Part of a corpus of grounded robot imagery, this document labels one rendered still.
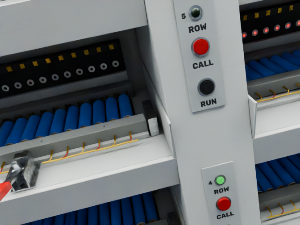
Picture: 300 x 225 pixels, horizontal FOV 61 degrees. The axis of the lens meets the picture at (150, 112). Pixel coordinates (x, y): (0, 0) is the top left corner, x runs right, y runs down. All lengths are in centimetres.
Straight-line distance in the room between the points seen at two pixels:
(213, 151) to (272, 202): 20
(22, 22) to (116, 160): 18
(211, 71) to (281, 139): 13
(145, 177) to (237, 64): 17
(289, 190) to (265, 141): 17
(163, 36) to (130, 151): 14
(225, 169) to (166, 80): 13
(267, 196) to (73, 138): 32
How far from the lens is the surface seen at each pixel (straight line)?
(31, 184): 34
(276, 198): 48
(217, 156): 32
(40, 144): 35
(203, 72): 28
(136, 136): 33
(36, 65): 45
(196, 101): 28
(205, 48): 27
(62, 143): 34
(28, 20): 28
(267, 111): 38
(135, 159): 31
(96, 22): 28
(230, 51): 29
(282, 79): 41
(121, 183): 31
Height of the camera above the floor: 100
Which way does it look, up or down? 16 degrees down
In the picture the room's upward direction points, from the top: 12 degrees counter-clockwise
